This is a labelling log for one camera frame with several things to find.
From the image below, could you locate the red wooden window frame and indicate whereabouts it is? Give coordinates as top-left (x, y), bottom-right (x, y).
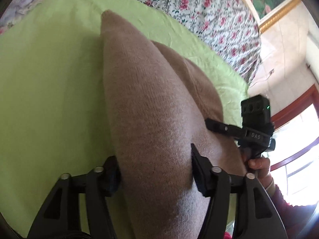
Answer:
top-left (270, 85), bottom-right (318, 171)

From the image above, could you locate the white wall cable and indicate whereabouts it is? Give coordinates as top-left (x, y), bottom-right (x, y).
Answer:
top-left (259, 69), bottom-right (275, 98)

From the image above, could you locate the beige knitted sweater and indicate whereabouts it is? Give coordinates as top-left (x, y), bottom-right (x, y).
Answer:
top-left (100, 10), bottom-right (245, 238)

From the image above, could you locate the light green bed sheet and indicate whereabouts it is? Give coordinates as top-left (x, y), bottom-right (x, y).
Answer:
top-left (1, 0), bottom-right (248, 236)

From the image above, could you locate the white pink floral quilt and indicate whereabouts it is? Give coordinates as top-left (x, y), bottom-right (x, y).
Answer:
top-left (138, 0), bottom-right (262, 84)

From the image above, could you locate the black tracking camera box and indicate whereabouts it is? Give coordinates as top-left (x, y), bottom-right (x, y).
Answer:
top-left (241, 95), bottom-right (271, 130)

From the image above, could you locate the person's right hand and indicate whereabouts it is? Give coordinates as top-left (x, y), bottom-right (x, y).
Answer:
top-left (239, 147), bottom-right (275, 192)

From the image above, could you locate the dark red sleeve forearm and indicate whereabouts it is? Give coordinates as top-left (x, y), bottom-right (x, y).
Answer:
top-left (266, 182), bottom-right (316, 238)

